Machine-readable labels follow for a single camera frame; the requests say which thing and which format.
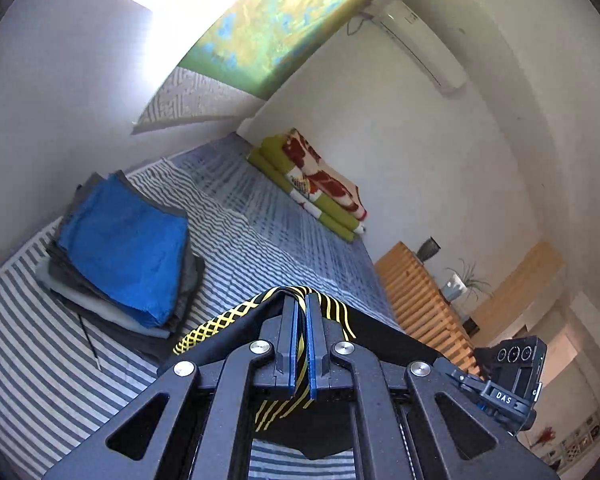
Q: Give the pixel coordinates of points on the stack of grey folded garments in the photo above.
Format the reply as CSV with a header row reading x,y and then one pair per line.
x,y
180,285

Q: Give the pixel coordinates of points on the black pants with yellow stripes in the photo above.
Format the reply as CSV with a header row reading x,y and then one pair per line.
x,y
230,330

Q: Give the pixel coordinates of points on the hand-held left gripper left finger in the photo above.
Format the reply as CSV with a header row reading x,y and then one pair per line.
x,y
293,345

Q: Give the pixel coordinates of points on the folded green floral blanket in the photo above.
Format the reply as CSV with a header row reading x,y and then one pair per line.
x,y
315,185

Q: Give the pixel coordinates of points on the green yellow wall poster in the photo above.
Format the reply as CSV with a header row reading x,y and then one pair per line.
x,y
280,25

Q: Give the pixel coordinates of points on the dark vase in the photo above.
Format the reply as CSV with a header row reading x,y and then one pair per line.
x,y
428,249

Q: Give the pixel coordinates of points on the white air conditioner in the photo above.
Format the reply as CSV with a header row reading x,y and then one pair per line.
x,y
422,42

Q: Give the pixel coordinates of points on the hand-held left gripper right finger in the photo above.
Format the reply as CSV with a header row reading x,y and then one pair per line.
x,y
312,345

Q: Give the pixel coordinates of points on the wooden slatted bed rail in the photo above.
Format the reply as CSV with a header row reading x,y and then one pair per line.
x,y
420,300

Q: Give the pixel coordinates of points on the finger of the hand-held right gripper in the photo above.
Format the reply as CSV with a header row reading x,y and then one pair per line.
x,y
467,380

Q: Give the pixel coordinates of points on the wooden cabinet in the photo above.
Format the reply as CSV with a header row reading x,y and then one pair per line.
x,y
522,290

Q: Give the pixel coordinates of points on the blue white striped bed blanket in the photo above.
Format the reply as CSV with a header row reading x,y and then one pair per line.
x,y
260,240

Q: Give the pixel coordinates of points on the potted plant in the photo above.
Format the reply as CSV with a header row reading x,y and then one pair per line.
x,y
457,285

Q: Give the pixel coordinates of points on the blue folded garment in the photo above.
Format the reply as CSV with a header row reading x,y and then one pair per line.
x,y
125,245

